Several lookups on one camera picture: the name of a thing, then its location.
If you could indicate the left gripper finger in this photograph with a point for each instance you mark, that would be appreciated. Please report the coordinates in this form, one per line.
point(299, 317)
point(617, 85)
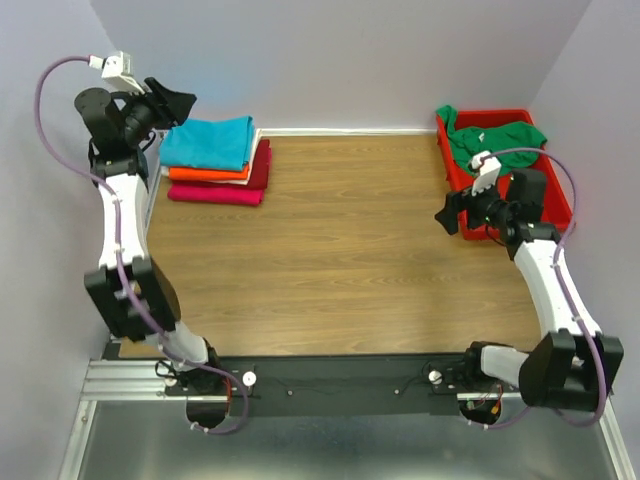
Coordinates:
point(167, 95)
point(180, 108)

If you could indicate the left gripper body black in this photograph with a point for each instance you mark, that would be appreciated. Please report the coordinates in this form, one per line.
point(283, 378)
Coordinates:
point(149, 113)

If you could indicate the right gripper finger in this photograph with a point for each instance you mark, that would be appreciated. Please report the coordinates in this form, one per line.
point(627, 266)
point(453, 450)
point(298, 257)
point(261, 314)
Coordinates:
point(448, 220)
point(453, 203)

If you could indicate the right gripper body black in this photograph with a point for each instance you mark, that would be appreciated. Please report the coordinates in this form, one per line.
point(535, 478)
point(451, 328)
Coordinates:
point(477, 206)

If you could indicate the teal blue t shirt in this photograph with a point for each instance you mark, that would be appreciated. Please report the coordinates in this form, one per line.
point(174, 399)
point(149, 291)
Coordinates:
point(222, 145)

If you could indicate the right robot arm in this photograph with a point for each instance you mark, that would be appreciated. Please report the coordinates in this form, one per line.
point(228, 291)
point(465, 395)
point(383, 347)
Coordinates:
point(574, 364)

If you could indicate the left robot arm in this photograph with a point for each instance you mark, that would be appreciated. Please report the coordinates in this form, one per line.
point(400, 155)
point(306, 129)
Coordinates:
point(134, 297)

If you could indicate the red plastic bin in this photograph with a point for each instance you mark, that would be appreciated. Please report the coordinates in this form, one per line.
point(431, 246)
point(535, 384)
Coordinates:
point(556, 208)

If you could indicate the green t shirt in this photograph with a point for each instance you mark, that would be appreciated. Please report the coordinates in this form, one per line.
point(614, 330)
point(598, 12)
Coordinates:
point(471, 132)

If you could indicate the folded orange t shirt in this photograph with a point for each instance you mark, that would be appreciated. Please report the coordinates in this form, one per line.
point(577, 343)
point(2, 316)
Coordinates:
point(208, 175)

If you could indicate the folded white t shirt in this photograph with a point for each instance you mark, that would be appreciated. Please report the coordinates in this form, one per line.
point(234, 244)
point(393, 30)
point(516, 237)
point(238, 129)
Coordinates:
point(255, 139)

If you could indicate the folded dark red t shirt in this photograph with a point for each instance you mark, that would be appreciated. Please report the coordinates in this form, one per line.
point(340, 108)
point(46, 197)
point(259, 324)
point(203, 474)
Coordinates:
point(261, 166)

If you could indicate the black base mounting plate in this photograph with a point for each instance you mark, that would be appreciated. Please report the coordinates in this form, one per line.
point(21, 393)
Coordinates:
point(354, 385)

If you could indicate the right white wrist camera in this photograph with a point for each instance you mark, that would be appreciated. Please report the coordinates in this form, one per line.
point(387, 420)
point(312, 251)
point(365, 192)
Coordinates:
point(486, 169)

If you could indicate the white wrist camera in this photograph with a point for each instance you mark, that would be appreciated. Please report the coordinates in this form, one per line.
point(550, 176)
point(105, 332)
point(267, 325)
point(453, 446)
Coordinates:
point(486, 169)
point(117, 73)

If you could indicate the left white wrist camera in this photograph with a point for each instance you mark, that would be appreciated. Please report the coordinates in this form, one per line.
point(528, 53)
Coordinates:
point(117, 73)

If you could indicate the aluminium frame rail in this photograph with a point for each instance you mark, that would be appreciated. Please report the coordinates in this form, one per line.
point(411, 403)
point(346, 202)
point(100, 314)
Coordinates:
point(136, 380)

